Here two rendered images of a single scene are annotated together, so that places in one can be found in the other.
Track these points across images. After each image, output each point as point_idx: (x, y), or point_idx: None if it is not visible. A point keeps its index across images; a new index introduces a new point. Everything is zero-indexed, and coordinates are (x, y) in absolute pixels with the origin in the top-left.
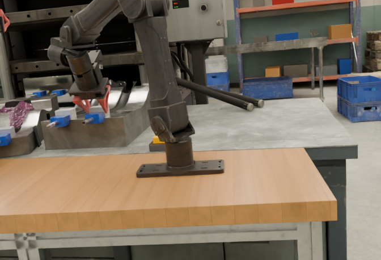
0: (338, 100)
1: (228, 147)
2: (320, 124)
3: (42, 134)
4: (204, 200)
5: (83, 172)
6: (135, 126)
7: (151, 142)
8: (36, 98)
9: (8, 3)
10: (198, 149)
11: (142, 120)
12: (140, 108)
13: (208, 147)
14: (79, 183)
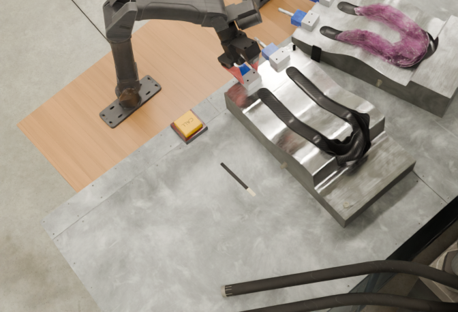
0: None
1: (135, 156)
2: (99, 268)
3: (342, 67)
4: (80, 82)
5: (195, 58)
6: (247, 125)
7: (194, 113)
8: (445, 71)
9: None
10: (157, 139)
11: (263, 139)
12: (263, 134)
13: (152, 148)
14: (175, 48)
